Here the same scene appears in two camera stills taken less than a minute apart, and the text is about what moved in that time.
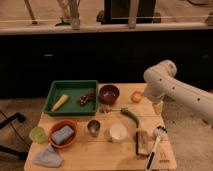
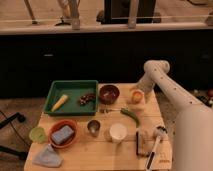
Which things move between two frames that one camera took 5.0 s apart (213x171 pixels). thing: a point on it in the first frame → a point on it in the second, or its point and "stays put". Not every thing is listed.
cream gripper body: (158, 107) → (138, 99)
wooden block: (142, 143) stays put
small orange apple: (136, 97) stays put
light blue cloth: (48, 158) stays put
